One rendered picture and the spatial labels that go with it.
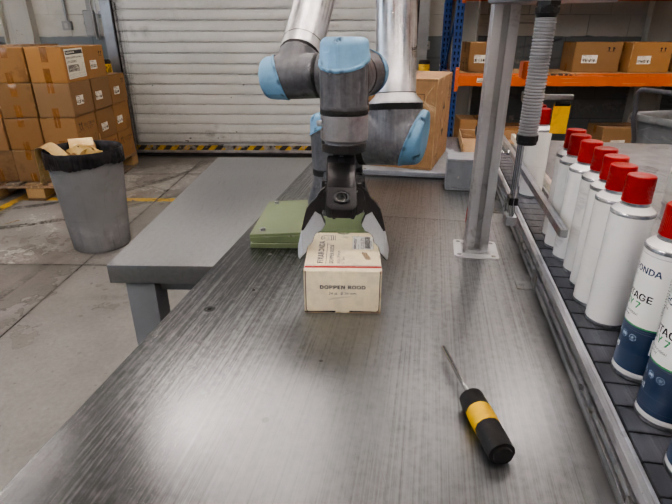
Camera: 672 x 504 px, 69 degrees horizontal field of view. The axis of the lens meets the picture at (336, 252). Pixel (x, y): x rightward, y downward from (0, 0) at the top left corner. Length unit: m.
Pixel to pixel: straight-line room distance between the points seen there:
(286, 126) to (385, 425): 4.93
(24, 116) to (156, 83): 1.61
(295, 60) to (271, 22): 4.45
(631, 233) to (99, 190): 2.87
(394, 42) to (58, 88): 3.53
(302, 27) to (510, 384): 0.67
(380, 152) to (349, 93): 0.34
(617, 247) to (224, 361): 0.53
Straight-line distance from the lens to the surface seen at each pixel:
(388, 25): 1.09
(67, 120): 4.39
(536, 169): 1.25
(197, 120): 5.59
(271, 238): 1.03
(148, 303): 1.09
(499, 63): 0.97
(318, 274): 0.76
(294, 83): 0.89
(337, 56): 0.75
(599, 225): 0.75
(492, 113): 0.97
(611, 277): 0.73
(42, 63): 4.39
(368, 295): 0.78
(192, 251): 1.06
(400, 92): 1.07
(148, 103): 5.73
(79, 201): 3.22
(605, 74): 5.10
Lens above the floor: 1.24
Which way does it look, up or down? 24 degrees down
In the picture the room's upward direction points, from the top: straight up
